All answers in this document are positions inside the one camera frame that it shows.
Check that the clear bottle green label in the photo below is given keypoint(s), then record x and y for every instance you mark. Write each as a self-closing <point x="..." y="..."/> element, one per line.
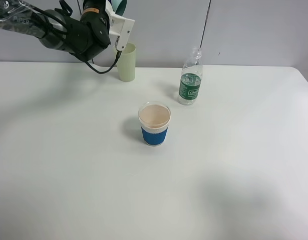
<point x="191" y="77"/>

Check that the teal plastic cup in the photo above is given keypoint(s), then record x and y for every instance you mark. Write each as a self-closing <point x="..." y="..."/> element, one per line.
<point x="118" y="6"/>

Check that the blue sleeved glass cup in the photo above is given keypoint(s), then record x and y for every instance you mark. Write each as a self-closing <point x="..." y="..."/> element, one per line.
<point x="154" y="118"/>

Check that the pale green plastic cup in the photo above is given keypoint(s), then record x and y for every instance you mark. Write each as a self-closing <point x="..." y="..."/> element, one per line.
<point x="126" y="64"/>

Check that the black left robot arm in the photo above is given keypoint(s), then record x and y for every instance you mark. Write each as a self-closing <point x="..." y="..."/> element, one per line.
<point x="56" y="29"/>

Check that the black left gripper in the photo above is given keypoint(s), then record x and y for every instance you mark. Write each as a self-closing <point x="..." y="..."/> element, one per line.
<point x="88" y="36"/>

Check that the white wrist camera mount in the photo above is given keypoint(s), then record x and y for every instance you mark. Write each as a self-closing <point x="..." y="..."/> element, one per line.
<point x="120" y="27"/>

